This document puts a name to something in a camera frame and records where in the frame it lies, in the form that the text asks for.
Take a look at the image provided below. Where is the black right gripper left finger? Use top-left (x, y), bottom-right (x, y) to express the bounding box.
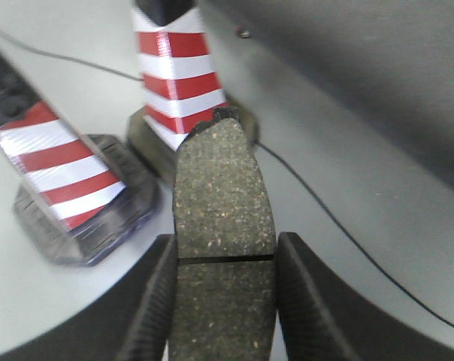
top-left (0, 235), bottom-right (177, 360)

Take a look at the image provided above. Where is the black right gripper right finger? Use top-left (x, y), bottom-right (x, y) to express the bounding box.
top-left (276, 232), bottom-right (454, 360)

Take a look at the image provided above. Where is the brake pad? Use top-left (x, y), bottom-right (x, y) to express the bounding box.
top-left (168, 108), bottom-right (277, 360)

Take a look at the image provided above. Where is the left striped traffic cone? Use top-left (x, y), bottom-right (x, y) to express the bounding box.
top-left (0, 54), bottom-right (159, 266)

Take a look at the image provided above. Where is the striped traffic cone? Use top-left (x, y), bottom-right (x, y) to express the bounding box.
top-left (127, 1), bottom-right (259, 185)
top-left (0, 54), bottom-right (159, 266)

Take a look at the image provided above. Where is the right striped traffic cone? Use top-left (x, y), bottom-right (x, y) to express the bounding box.
top-left (127, 1), bottom-right (259, 185)

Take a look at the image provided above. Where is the black floor cable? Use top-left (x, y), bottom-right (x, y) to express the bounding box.
top-left (0, 22), bottom-right (454, 335)

